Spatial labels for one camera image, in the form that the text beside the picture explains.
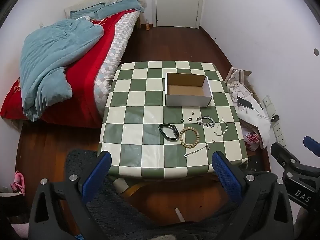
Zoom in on light blue folded cover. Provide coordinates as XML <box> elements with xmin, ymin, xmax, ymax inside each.
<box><xmin>96</xmin><ymin>0</ymin><xmax>145</xmax><ymax>19</ymax></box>

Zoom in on pink shoe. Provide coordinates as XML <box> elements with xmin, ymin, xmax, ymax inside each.
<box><xmin>10</xmin><ymin>170</ymin><xmax>26</xmax><ymax>196</ymax></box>

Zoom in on black wristband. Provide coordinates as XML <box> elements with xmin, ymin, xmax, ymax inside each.
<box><xmin>158</xmin><ymin>123</ymin><xmax>179</xmax><ymax>141</ymax></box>

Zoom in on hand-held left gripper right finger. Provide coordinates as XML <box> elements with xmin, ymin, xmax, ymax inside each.
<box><xmin>211</xmin><ymin>151</ymin><xmax>294</xmax><ymax>240</ymax></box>

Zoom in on green white checkered tablecloth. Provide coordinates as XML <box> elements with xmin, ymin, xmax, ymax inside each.
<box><xmin>97</xmin><ymin>60</ymin><xmax>249</xmax><ymax>180</ymax></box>

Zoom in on light blue blanket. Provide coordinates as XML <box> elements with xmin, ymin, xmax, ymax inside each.
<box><xmin>20</xmin><ymin>19</ymin><xmax>105</xmax><ymax>122</ymax></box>

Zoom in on cardboard box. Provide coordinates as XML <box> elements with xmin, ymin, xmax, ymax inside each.
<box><xmin>164</xmin><ymin>72</ymin><xmax>213</xmax><ymax>108</ymax></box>

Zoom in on wall power sockets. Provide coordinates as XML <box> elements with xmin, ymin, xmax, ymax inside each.
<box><xmin>262</xmin><ymin>95</ymin><xmax>286</xmax><ymax>146</ymax></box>

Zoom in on white door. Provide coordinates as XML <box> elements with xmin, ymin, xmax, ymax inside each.
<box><xmin>155</xmin><ymin>0</ymin><xmax>202</xmax><ymax>28</ymax></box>

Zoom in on bed with red sheet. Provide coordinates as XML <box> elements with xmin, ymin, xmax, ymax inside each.
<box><xmin>0</xmin><ymin>10</ymin><xmax>140</xmax><ymax>128</ymax></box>

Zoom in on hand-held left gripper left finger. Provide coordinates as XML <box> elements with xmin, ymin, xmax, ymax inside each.
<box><xmin>28</xmin><ymin>151</ymin><xmax>112</xmax><ymax>240</ymax></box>

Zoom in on black smartphone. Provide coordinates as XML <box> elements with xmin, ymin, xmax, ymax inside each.
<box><xmin>237</xmin><ymin>96</ymin><xmax>253</xmax><ymax>110</ymax></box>

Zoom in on thick silver chain bracelet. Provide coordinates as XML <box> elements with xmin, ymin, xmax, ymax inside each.
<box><xmin>196</xmin><ymin>115</ymin><xmax>216</xmax><ymax>128</ymax></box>

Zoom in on dark shaggy rug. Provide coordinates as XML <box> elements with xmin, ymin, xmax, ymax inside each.
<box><xmin>65</xmin><ymin>149</ymin><xmax>240</xmax><ymax>240</ymax></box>

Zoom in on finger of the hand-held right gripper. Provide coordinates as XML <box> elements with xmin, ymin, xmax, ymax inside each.
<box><xmin>303</xmin><ymin>136</ymin><xmax>320</xmax><ymax>158</ymax></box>
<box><xmin>271</xmin><ymin>142</ymin><xmax>304</xmax><ymax>173</ymax></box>

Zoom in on red white plastic bag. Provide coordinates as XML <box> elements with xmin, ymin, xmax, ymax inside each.
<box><xmin>241</xmin><ymin>127</ymin><xmax>262</xmax><ymax>152</ymax></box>

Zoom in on thin silver chain bracelet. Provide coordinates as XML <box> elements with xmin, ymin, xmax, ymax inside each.
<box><xmin>214</xmin><ymin>117</ymin><xmax>228</xmax><ymax>137</ymax></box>

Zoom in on grey white checkered mattress cover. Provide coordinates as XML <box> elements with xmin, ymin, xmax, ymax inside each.
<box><xmin>94</xmin><ymin>11</ymin><xmax>140</xmax><ymax>117</ymax></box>

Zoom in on wooden bead bracelet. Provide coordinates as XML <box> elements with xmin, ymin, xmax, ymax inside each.
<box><xmin>179</xmin><ymin>127</ymin><xmax>200</xmax><ymax>150</ymax></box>

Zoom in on white stick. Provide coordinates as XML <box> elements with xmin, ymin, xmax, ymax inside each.
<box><xmin>174</xmin><ymin>208</ymin><xmax>186</xmax><ymax>222</ymax></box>

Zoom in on silver pendant necklace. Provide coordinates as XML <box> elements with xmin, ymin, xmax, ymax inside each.
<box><xmin>184</xmin><ymin>142</ymin><xmax>210</xmax><ymax>158</ymax></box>

